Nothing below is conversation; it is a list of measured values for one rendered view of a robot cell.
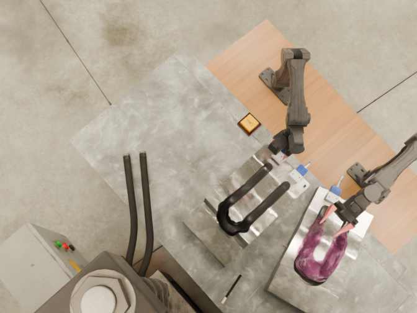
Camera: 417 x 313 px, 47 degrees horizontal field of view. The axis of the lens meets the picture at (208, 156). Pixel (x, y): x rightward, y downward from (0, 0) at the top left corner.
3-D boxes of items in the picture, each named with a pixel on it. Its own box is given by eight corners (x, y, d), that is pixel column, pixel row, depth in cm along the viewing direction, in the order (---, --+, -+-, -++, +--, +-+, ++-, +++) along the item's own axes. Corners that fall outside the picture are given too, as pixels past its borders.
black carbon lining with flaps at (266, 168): (267, 161, 208) (270, 156, 199) (293, 188, 205) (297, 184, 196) (208, 215, 201) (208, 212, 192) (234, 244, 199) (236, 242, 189)
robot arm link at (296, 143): (308, 154, 184) (314, 135, 174) (285, 154, 184) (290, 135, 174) (304, 130, 190) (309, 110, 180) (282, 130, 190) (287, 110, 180)
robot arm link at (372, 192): (376, 208, 161) (401, 185, 162) (358, 189, 162) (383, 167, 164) (365, 212, 172) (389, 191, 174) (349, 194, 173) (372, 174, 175)
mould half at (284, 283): (316, 188, 213) (322, 183, 202) (369, 217, 210) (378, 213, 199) (263, 289, 201) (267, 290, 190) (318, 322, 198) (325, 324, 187)
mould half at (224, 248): (264, 147, 217) (269, 138, 204) (306, 189, 212) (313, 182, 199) (182, 222, 207) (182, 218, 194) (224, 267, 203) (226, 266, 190)
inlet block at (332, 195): (335, 175, 211) (339, 172, 206) (345, 181, 211) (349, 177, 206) (322, 200, 208) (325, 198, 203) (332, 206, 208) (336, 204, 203)
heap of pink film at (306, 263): (314, 213, 204) (319, 210, 196) (352, 233, 202) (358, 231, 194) (286, 267, 198) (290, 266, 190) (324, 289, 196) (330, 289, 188)
